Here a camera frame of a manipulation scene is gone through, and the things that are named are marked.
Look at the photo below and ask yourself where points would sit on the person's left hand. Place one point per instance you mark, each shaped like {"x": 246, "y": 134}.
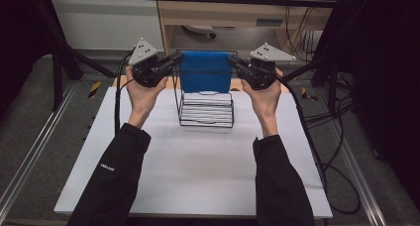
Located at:
{"x": 143, "y": 93}

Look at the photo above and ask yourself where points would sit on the black curtain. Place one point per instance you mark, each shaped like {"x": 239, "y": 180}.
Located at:
{"x": 386, "y": 70}
{"x": 20, "y": 37}

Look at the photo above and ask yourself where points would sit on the blue towel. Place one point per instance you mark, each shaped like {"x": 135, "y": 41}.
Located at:
{"x": 205, "y": 70}

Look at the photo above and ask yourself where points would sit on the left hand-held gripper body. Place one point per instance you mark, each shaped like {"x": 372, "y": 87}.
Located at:
{"x": 148, "y": 67}

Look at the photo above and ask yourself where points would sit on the black metal stand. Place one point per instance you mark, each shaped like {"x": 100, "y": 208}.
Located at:
{"x": 61, "y": 54}
{"x": 325, "y": 74}

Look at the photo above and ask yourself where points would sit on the white cabinet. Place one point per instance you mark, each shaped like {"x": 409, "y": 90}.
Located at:
{"x": 105, "y": 21}

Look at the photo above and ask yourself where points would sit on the wooden shelf unit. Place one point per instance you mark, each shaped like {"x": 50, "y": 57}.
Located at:
{"x": 231, "y": 18}

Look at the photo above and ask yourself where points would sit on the white object with black tip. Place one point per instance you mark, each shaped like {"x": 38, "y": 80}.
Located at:
{"x": 198, "y": 29}

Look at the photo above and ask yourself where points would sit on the yellow and black tape marker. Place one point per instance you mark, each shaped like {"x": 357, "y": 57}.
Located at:
{"x": 94, "y": 89}
{"x": 306, "y": 93}

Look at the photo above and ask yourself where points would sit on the person's right hand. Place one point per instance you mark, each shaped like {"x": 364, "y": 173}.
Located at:
{"x": 264, "y": 102}

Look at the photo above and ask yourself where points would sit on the aluminium rail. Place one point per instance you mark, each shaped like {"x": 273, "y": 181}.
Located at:
{"x": 33, "y": 153}
{"x": 360, "y": 179}

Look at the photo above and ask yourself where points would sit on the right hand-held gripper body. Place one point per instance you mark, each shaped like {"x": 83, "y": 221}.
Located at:
{"x": 264, "y": 67}

